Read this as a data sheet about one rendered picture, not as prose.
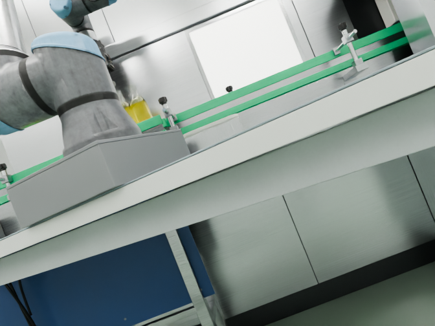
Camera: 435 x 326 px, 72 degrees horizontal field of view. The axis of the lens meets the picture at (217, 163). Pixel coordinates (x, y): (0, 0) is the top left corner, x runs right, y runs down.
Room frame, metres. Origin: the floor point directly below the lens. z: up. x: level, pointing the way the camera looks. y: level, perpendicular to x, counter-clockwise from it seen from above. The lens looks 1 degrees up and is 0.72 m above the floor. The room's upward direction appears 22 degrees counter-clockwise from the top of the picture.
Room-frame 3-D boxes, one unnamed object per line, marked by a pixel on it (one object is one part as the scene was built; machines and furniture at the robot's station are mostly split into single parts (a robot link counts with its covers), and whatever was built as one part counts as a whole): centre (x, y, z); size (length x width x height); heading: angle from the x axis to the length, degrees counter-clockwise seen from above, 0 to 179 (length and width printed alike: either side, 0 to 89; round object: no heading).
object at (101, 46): (1.16, 0.29, 1.29); 0.09 x 0.08 x 0.12; 89
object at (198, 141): (0.95, -0.02, 0.79); 0.27 x 0.17 x 0.08; 178
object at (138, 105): (1.15, 0.20, 0.99); 0.06 x 0.06 x 0.21; 87
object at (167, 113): (1.02, 0.09, 0.95); 0.17 x 0.03 x 0.12; 178
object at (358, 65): (1.00, -0.55, 0.90); 0.17 x 0.05 x 0.23; 178
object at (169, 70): (1.28, -0.06, 1.15); 0.90 x 0.03 x 0.34; 88
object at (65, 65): (0.58, 0.20, 1.00); 0.13 x 0.12 x 0.14; 88
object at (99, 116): (0.58, 0.19, 0.88); 0.15 x 0.15 x 0.10
